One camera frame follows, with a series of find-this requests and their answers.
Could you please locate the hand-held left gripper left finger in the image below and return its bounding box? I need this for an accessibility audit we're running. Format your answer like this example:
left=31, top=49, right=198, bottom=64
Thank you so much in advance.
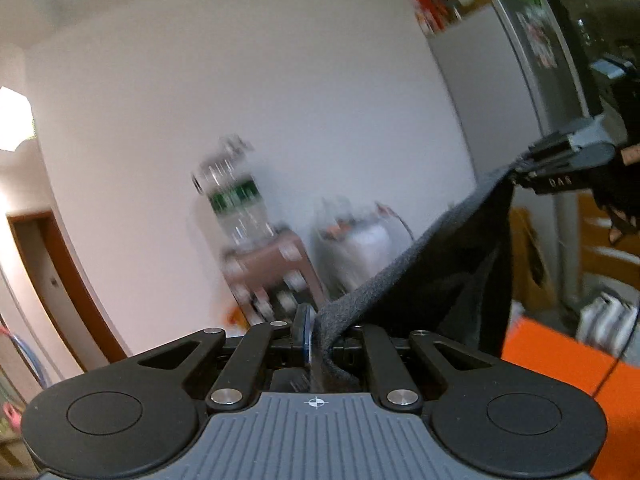
left=135, top=304, right=317, bottom=409

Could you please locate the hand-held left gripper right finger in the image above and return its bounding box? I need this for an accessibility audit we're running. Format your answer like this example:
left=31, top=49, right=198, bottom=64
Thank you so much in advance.
left=350, top=324, right=496, bottom=411

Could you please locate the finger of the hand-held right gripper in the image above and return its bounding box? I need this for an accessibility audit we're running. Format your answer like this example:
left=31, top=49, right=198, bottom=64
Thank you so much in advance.
left=510, top=132, right=581, bottom=184

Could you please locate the dark grey long-sleeve shirt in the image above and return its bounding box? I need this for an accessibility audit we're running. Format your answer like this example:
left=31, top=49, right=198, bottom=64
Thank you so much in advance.
left=309, top=165, right=517, bottom=395

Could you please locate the person's right hand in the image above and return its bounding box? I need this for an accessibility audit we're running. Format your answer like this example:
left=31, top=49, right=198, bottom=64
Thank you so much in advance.
left=592, top=157, right=640, bottom=247

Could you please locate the brown cup-print water dispenser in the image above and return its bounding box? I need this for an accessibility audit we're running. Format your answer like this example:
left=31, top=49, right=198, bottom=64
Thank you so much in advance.
left=222, top=227, right=328, bottom=326

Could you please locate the silver refrigerator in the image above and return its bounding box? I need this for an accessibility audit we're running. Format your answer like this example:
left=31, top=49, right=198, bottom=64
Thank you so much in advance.
left=427, top=0, right=596, bottom=311

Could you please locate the wooden chair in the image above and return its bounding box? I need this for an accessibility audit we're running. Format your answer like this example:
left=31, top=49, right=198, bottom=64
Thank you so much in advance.
left=575, top=192, right=640, bottom=283

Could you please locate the brown cardboard box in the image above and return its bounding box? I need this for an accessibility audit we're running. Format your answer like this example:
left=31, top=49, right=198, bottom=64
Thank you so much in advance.
left=509, top=207, right=558, bottom=311

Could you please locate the colourful fridge sticker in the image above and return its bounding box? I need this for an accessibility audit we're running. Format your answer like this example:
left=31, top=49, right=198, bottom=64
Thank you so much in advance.
left=517, top=10, right=559, bottom=69

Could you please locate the clear water jug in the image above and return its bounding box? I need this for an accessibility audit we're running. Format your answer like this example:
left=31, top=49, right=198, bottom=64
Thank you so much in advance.
left=191, top=135, right=278, bottom=251

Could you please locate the night window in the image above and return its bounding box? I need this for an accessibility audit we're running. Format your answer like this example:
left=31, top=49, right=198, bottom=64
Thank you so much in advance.
left=527, top=0, right=640, bottom=126

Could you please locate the black and white striped cloth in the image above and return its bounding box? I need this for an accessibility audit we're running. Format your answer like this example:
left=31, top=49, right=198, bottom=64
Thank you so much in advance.
left=575, top=292, right=640, bottom=357

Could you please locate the orange tablecloth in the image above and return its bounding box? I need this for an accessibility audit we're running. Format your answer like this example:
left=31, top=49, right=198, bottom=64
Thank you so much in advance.
left=500, top=315, right=640, bottom=441

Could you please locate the red snack box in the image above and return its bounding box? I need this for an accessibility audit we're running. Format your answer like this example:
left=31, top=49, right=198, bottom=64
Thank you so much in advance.
left=406, top=0, right=463, bottom=36

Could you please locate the brown wooden door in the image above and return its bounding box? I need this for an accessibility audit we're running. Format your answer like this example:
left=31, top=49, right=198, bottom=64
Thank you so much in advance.
left=6, top=210, right=128, bottom=376

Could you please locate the bright light fixture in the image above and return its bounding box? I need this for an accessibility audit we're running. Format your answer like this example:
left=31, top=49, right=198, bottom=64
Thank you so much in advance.
left=0, top=86, right=35, bottom=152

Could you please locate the thin black cable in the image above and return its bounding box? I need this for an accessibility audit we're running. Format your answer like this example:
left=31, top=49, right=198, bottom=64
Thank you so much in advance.
left=592, top=330, right=632, bottom=400

